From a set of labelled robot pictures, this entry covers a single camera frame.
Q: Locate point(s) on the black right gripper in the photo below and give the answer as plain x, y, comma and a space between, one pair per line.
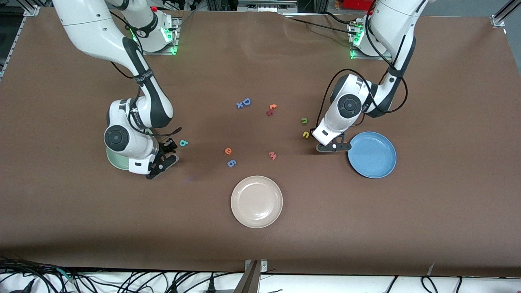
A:
164, 147

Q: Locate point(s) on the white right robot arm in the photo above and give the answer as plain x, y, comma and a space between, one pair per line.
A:
89, 24

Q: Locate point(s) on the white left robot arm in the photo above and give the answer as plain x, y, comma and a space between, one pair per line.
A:
390, 24

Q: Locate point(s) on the blue plate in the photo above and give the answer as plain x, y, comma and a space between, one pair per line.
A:
372, 154

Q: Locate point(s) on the light green plate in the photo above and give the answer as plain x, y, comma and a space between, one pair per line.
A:
116, 162

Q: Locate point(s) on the blue letter g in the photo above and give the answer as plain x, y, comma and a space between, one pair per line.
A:
231, 163

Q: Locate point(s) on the pink letter w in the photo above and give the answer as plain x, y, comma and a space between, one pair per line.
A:
272, 156

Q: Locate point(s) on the blue letter D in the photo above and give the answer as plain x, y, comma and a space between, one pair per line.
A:
244, 102

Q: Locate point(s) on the beige plate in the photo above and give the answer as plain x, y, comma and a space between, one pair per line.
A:
256, 201

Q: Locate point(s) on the brown table cover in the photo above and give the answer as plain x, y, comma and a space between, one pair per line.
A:
260, 65

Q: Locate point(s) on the red box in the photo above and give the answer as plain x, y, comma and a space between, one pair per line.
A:
358, 4

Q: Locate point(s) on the black power plug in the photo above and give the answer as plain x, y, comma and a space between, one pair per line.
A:
211, 287
27, 287

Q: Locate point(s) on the metal equipment rack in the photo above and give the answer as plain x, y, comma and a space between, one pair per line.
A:
264, 6

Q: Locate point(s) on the white paper scrap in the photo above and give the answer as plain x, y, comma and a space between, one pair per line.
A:
431, 268

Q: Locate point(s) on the aluminium profile beam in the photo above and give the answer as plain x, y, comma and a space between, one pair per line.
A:
249, 283

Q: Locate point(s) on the small metal bracket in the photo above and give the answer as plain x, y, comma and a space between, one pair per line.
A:
264, 266

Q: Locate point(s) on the aluminium frame rail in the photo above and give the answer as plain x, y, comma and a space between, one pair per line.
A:
30, 10
502, 14

